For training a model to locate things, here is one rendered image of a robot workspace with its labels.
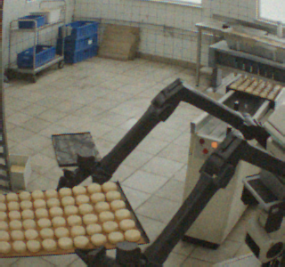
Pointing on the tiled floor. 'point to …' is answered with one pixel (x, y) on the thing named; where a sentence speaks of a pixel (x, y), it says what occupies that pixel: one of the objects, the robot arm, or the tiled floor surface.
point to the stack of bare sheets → (63, 146)
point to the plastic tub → (20, 170)
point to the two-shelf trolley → (37, 44)
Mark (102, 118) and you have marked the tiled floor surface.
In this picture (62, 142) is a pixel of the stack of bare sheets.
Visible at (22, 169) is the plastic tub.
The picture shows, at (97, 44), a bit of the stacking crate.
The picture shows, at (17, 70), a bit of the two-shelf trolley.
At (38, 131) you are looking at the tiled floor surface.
